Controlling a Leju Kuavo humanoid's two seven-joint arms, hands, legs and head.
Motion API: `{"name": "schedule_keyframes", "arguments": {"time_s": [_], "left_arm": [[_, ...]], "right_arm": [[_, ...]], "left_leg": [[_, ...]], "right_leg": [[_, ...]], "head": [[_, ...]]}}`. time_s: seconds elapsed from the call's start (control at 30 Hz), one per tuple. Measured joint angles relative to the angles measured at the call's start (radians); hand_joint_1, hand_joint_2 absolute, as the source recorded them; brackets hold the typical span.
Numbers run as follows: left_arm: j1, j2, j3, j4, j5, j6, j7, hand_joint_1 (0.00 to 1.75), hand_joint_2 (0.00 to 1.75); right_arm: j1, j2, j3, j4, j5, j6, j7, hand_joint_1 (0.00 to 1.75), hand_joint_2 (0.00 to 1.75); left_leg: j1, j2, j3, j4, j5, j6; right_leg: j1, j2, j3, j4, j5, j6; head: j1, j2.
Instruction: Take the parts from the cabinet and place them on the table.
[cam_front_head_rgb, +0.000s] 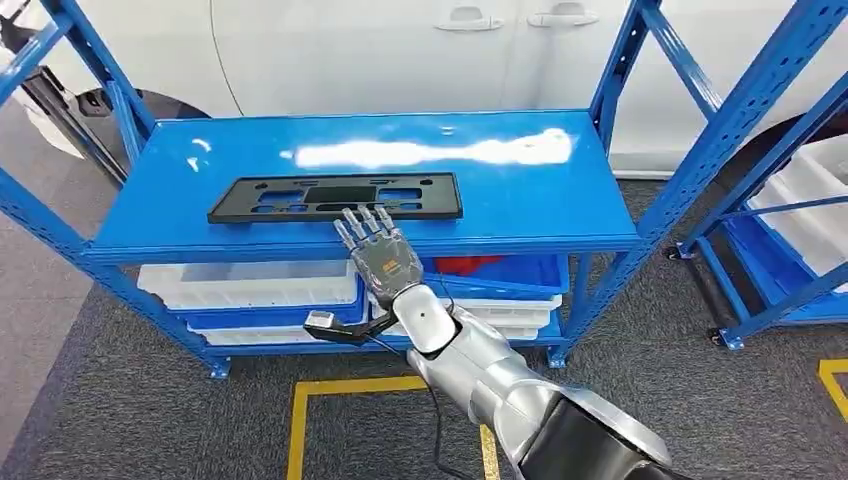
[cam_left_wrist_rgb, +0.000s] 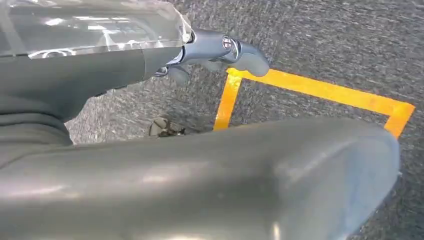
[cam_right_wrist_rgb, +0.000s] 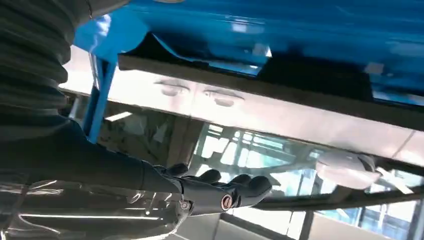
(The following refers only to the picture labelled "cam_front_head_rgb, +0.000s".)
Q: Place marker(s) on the black car tyre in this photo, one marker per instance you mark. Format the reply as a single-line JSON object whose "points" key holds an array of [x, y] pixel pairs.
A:
{"points": [[762, 139]]}

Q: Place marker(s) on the white car body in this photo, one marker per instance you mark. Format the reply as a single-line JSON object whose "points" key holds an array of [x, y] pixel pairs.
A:
{"points": [[364, 60]]}

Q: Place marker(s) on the red object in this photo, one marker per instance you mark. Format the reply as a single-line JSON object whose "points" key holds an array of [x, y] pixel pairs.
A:
{"points": [[464, 265]]}

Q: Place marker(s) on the yellow floor tape square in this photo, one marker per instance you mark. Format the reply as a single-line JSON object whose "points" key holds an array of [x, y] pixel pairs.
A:
{"points": [[358, 385]]}

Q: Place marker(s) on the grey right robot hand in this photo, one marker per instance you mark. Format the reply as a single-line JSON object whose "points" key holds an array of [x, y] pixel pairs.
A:
{"points": [[387, 265]]}

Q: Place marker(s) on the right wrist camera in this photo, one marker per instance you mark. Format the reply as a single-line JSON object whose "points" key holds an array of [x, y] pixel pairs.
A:
{"points": [[324, 323]]}

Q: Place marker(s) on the black plastic licence plate frame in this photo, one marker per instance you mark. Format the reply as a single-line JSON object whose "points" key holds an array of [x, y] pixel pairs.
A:
{"points": [[437, 199]]}

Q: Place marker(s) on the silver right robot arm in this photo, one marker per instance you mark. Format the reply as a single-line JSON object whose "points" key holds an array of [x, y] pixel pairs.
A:
{"points": [[490, 378]]}

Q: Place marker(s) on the black caster wheel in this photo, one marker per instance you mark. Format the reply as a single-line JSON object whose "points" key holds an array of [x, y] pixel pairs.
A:
{"points": [[672, 252], [715, 337]]}

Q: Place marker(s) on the blue wheeled shelf rack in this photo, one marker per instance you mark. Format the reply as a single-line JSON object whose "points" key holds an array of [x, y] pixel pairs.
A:
{"points": [[762, 265]]}

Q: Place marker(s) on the blue steel shelf rack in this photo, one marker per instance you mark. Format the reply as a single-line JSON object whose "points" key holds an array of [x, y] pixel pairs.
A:
{"points": [[530, 199]]}

